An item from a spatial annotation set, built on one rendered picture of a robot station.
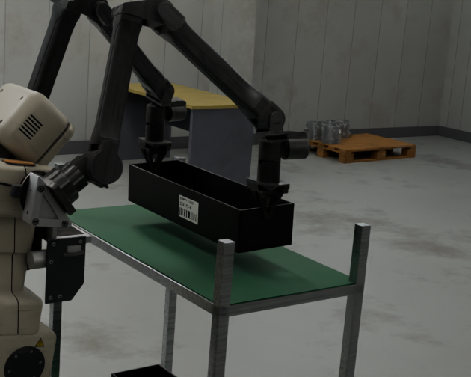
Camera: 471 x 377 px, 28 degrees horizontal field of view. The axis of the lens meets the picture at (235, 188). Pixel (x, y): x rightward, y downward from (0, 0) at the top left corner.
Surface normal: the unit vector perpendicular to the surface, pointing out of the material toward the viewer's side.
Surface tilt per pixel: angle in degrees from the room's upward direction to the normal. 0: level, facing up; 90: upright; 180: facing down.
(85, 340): 0
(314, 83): 90
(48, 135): 90
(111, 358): 0
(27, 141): 90
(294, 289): 0
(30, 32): 90
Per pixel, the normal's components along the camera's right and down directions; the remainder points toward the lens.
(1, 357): 0.58, 0.22
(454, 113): -0.81, 0.07
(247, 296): 0.07, -0.97
